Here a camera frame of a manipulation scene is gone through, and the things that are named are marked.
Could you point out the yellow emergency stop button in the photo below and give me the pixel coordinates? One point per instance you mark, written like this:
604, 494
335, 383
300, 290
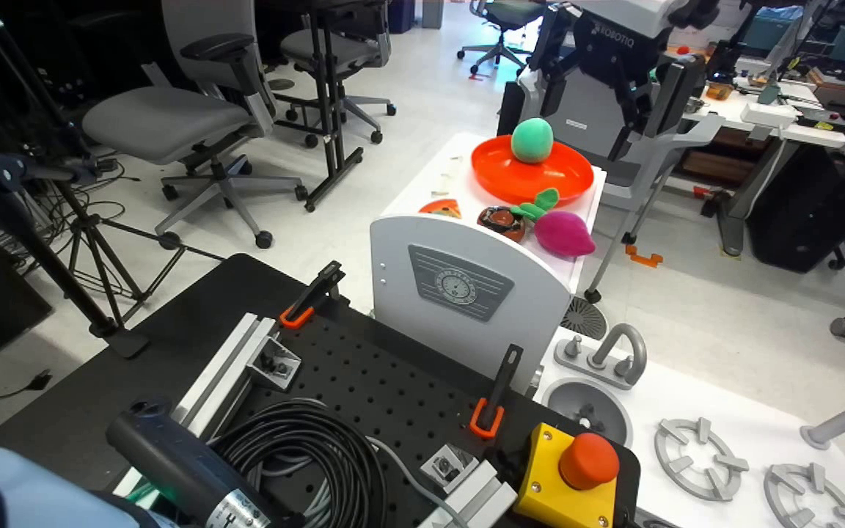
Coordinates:
570, 479

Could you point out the white toy kitchen stove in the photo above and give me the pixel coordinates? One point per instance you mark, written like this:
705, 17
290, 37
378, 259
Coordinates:
708, 459

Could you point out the orange black clamp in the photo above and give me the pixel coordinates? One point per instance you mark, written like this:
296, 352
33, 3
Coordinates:
322, 289
488, 411

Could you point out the aluminium rail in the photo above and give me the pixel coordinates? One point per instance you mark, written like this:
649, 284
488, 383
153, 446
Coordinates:
169, 446
472, 491

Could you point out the right orange black clamp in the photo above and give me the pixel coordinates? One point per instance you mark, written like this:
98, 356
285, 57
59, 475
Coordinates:
488, 411

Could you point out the orange plastic plate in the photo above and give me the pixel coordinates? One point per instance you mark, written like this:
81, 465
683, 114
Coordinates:
511, 180

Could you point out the toy pizza slice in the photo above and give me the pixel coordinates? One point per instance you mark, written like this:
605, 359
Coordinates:
441, 205

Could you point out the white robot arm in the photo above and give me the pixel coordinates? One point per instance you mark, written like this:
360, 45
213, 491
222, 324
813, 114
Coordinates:
605, 76

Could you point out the left orange black clamp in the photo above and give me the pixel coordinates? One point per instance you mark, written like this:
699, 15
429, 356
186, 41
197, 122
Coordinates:
322, 289

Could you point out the chocolate toy donut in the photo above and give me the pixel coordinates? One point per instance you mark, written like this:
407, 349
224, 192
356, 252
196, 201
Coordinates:
507, 221

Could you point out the purple plush beet toy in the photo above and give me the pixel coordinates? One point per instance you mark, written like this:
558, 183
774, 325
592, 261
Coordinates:
558, 232

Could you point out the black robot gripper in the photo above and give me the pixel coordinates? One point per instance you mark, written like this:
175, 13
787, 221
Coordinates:
598, 69

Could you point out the black perforated breadboard table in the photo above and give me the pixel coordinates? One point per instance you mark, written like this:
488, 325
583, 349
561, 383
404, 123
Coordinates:
363, 371

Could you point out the grey office chair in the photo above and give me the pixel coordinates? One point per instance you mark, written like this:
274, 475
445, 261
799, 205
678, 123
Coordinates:
200, 126

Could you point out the left aluminium rail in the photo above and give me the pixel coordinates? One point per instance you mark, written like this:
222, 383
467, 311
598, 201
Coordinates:
169, 446

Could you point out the white toy kitchen counter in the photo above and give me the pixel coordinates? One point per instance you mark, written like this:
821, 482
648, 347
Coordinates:
461, 289

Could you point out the right aluminium rail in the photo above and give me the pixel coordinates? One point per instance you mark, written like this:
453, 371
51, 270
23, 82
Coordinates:
472, 491

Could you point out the green plush ball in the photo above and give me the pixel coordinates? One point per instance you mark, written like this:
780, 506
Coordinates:
532, 139

